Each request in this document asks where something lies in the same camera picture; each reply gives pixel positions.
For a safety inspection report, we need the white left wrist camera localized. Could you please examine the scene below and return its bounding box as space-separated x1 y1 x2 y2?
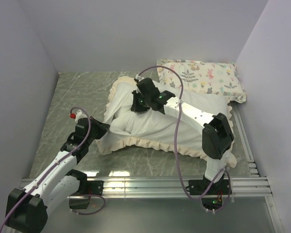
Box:
69 108 89 123

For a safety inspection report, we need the aluminium mounting rail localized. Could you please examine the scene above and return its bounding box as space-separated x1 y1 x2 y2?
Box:
20 103 274 200

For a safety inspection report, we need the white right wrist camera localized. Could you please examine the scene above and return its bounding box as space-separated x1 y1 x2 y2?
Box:
134 74 145 83

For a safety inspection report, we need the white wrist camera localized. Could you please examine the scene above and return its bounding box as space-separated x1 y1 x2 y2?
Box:
134 74 145 83
69 108 89 123

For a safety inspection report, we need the right base electronics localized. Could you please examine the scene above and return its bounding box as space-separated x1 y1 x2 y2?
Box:
201 198 229 213

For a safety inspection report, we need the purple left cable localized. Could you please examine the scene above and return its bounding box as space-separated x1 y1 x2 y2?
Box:
0 106 106 233

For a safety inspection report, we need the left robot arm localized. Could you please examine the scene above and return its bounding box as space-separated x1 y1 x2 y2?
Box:
4 117 110 233

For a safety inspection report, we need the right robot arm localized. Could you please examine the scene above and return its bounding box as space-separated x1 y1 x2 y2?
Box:
131 78 234 194

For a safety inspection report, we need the black left base box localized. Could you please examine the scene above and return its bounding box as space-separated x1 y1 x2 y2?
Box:
68 197 90 210

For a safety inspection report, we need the grey and cream ruffled pillowcase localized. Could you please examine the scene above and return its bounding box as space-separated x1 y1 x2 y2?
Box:
97 75 237 168

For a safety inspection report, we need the white pillow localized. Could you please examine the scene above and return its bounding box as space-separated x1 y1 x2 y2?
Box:
106 80 230 158

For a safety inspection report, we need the animal print pillow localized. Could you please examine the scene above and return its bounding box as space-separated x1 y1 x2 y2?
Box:
157 59 246 103

